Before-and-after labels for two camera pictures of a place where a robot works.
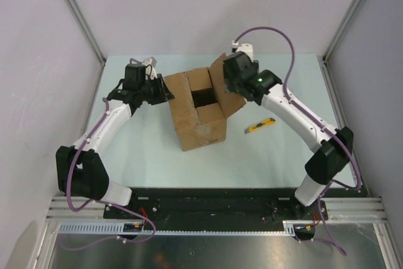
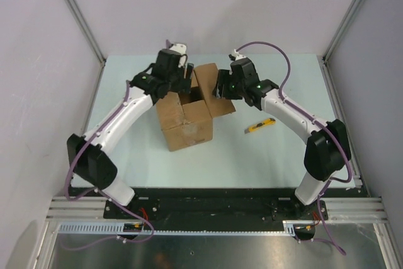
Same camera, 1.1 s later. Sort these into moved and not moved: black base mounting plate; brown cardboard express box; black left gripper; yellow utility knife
Moved: brown cardboard express box; black left gripper
Not moved: black base mounting plate; yellow utility knife
